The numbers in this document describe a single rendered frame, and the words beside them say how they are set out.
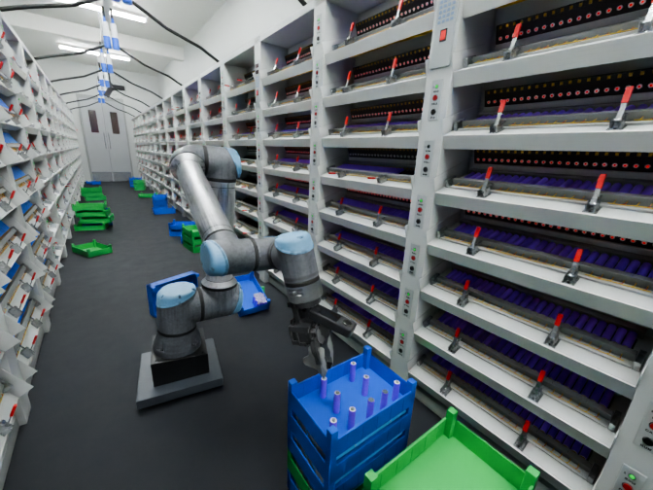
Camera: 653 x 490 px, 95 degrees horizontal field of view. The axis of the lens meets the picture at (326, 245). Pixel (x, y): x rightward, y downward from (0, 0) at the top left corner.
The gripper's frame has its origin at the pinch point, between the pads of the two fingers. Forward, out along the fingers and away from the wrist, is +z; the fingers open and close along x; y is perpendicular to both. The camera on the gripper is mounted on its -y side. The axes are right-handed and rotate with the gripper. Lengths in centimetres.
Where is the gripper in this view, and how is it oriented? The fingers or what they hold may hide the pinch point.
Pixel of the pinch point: (328, 368)
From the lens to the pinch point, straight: 85.8
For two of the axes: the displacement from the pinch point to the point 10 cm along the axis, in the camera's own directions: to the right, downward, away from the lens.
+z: 1.9, 9.6, 1.8
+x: -4.0, 2.5, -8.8
